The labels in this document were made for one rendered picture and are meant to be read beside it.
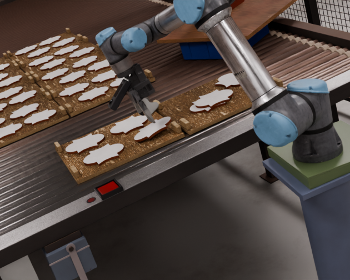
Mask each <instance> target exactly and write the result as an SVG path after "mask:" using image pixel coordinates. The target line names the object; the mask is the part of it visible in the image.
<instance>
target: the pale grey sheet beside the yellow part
mask: <svg viewBox="0 0 350 280"><path fill-rule="evenodd" d="M0 277H1V279H2V280H39V279H38V276H37V274H36V272H35V270H34V268H33V266H32V264H31V262H30V259H29V257H28V255H26V256H24V257H22V258H20V259H18V260H16V261H14V262H12V263H10V264H8V265H6V266H4V267H2V268H0Z"/></svg>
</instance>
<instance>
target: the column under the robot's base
mask: <svg viewBox="0 0 350 280"><path fill-rule="evenodd" d="M262 163H263V166H264V167H265V168H266V169H267V170H269V171H270V172H271V173H272V174H273V175H274V176H275V177H277V178H278V179H279V180H280V181H281V182H282V183H283V184H285V185H286V186H287V187H288V188H289V189H290V190H291V191H292V192H294V193H295V194H296V195H297V196H298V197H299V198H300V202H301V206H302V211H303V215H304V220H305V223H306V228H307V232H308V237H309V242H310V245H311V250H312V254H313V259H314V263H315V267H316V271H317V276H318V280H350V173H347V174H345V175H343V176H341V177H338V178H336V179H334V180H332V181H329V182H327V183H325V184H322V185H320V186H318V187H316V188H314V189H311V190H310V189H309V188H307V187H306V186H305V185H304V184H303V183H301V182H300V181H299V180H298V179H297V178H296V177H294V176H293V175H291V174H290V173H289V172H288V171H287V170H286V169H284V168H283V167H282V166H281V165H280V164H278V163H277V162H276V161H275V160H274V159H272V158H269V159H267V160H264V161H262Z"/></svg>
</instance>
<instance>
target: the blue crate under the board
mask: <svg viewBox="0 0 350 280"><path fill-rule="evenodd" d="M268 33H269V28H268V25H266V26H265V27H263V28H262V29H261V30H260V31H259V32H257V33H256V34H255V35H254V36H252V37H251V38H250V39H247V41H248V42H249V44H250V45H251V47H252V46H253V45H255V44H256V43H257V42H258V41H259V40H261V39H262V38H263V37H264V36H265V35H267V34H268ZM179 44H180V47H181V51H182V54H183V58H184V59H185V60H186V59H223V58H222V57H221V55H220V54H219V53H218V51H217V50H216V48H215V46H214V45H213V43H212V42H211V41H208V42H183V43H179Z"/></svg>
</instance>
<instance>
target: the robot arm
mask: <svg viewBox="0 0 350 280"><path fill-rule="evenodd" d="M234 1H235V0H174V1H173V5H171V6H169V7H168V8H166V9H165V10H163V11H162V12H160V13H159V14H157V15H155V16H154V17H152V18H150V19H148V20H146V21H144V22H142V23H140V24H138V25H136V26H133V27H131V28H129V29H127V30H124V31H121V32H117V31H115V29H114V28H113V27H109V28H106V29H104V30H103V31H101V32H99V33H98V34H97V35H96V41H97V43H98V45H99V48H100V49H101V50H102V52H103V54H104V56H105V57H106V59H107V61H108V63H109V64H110V66H111V68H112V69H113V71H114V73H115V74H116V75H117V77H118V78H123V77H124V78H125V79H126V80H125V79H122V81H121V83H120V85H119V87H118V88H117V90H116V92H115V94H114V95H113V97H112V99H111V100H110V102H109V104H108V107H109V108H110V109H112V110H114V111H116V110H117V108H118V107H119V105H120V103H121V101H122V99H123V98H124V96H125V94H126V93H127V94H128V96H129V97H130V99H131V101H132V103H133V105H134V106H135V108H136V110H137V112H138V113H139V114H140V115H142V116H144V114H145V116H146V117H147V118H148V120H149V121H150V122H152V123H155V121H154V119H153V117H152V114H153V113H154V111H155V110H156V109H157V108H158V107H159V104H158V103H157V102H149V98H148V96H149V95H151V94H152V93H154V92H155V90H154V88H153V86H152V84H151V82H150V81H149V79H148V78H147V77H146V75H145V73H144V72H143V70H142V68H141V66H140V65H139V64H138V63H135V64H134V63H133V61H132V59H131V57H130V56H129V54H128V53H131V52H137V51H139V50H141V49H143V48H144V47H145V46H146V45H148V44H150V43H152V42H154V41H156V40H158V39H160V38H163V37H165V36H167V35H168V34H170V33H171V32H172V31H173V30H175V29H177V28H179V27H180V26H182V25H184V24H193V25H194V26H195V27H196V29H197V31H199V32H204V33H206V35H207V36H208V38H209V39H210V40H211V42H212V43H213V45H214V46H215V48H216V50H217V51H218V53H219V54H220V55H221V57H222V58H223V60H224V61H225V63H226V65H227V66H228V68H229V69H230V70H231V72H232V73H233V75H234V76H235V78H236V80H237V81H238V83H239V84H240V85H241V87H242V88H243V90H244V91H245V93H246V95H247V96H248V98H249V99H250V100H251V102H252V109H251V112H252V113H253V114H254V120H253V125H254V126H253V129H254V131H255V133H256V135H257V136H258V138H259V139H260V140H262V141H263V142H264V143H266V144H267V145H272V146H273V147H283V146H285V145H287V144H288V143H291V142H293V144H292V153H293V157H294V159H296V160H297V161H300V162H303V163H320V162H325V161H328V160H331V159H334V158H336V157H337V156H339V155H340V154H341V153H342V151H343V145H342V141H341V139H340V137H339V135H338V133H337V131H336V129H335V127H334V125H333V118H332V111H331V103H330V99H329V91H328V86H327V83H326V82H325V81H323V80H321V79H315V78H309V79H300V80H296V81H293V82H290V83H289V84H288V85H287V89H286V88H283V87H279V86H277V84H276V83H275V81H274V80H273V78H272V77H271V75H270V74H269V72H268V71H267V69H266V68H265V66H264V65H263V63H262V62H261V60H260V59H259V57H258V56H257V54H256V53H255V51H254V50H253V48H252V47H251V45H250V44H249V42H248V41H247V39H246V38H245V36H244V35H243V33H242V32H241V30H240V29H239V28H238V26H237V25H236V23H235V21H234V20H233V18H232V17H231V11H232V7H231V4H232V3H233V2H234ZM130 74H131V75H130ZM129 75H130V76H129ZM127 80H128V81H127ZM143 113H144V114H143Z"/></svg>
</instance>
